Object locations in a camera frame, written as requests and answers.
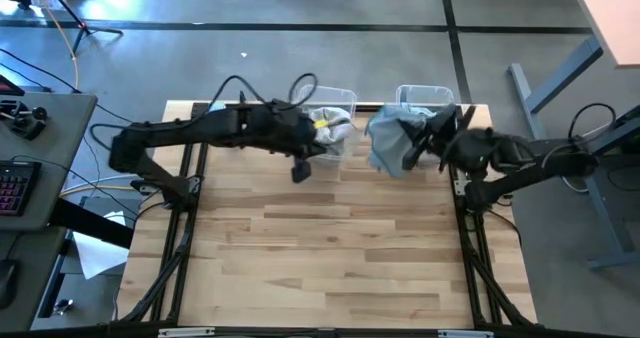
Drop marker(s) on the black joystick device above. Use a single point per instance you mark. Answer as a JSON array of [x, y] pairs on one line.
[[25, 120]]

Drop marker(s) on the clear plastic bin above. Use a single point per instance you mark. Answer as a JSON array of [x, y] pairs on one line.
[[425, 93], [345, 95]]

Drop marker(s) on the white cloth with teal trim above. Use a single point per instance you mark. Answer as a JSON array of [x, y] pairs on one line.
[[392, 143]]

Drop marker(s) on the white paper sheet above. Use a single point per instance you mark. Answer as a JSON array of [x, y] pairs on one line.
[[97, 255]]

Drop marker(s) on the grey side desk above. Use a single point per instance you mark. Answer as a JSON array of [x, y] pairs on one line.
[[60, 143]]

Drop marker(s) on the black computer mouse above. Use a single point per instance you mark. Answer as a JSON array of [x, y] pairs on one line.
[[7, 283]]

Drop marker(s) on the silver metal bracket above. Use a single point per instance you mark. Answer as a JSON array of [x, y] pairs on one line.
[[465, 334], [185, 332]]

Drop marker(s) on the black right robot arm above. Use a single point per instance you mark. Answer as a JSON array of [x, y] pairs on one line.
[[540, 173]]

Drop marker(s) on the light wooden desk top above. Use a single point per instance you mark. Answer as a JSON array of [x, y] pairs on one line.
[[610, 18]]

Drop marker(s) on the black tripod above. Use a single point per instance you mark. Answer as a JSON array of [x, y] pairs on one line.
[[82, 27]]

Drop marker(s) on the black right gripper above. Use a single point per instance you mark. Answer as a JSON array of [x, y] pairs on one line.
[[444, 128]]

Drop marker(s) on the black aluminium table frame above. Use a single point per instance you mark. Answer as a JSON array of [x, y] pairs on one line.
[[250, 332]]

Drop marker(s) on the black desk beam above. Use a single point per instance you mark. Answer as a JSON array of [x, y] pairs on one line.
[[90, 223]]

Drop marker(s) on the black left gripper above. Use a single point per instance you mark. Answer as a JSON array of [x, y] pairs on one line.
[[305, 138]]

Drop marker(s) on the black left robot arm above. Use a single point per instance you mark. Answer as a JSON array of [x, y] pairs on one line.
[[200, 128]]

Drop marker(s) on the black keyboard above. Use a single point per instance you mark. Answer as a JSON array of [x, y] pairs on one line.
[[17, 188]]

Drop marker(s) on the blue-grey desk frame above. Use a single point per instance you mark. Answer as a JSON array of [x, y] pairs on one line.
[[565, 73]]

